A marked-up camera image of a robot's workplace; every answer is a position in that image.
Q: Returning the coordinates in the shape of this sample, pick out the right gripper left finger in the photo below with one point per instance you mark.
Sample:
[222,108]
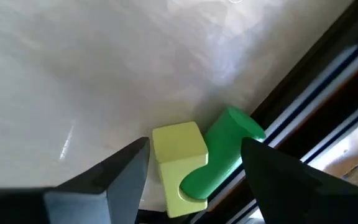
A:
[89,199]

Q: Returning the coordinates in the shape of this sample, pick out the green cylinder block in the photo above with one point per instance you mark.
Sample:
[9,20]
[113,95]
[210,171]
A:
[225,146]

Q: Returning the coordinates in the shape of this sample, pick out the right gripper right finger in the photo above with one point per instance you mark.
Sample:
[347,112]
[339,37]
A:
[306,199]

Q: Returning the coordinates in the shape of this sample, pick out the black aluminium table frame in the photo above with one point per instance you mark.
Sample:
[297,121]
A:
[322,59]

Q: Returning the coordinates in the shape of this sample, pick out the light green arch block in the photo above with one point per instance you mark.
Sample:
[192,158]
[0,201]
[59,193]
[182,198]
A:
[179,143]

